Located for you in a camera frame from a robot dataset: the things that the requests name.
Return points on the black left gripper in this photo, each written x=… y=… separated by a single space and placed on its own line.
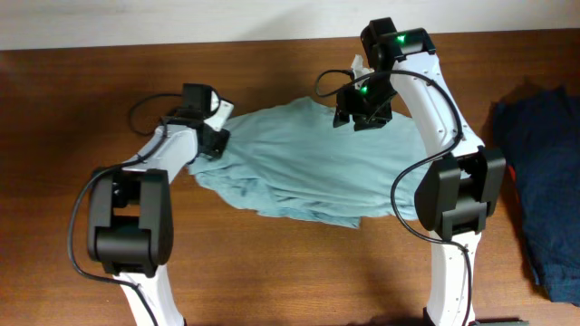
x=217 y=141

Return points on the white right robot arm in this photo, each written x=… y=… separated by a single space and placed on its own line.
x=460 y=189

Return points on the light teal t-shirt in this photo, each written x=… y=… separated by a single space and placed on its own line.
x=289 y=161

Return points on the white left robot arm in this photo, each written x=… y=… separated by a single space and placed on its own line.
x=130 y=228

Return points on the dark blue folded garment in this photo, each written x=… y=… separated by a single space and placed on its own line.
x=539 y=138

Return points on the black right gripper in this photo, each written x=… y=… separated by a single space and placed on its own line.
x=345 y=104

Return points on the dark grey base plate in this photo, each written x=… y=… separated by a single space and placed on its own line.
x=500 y=323

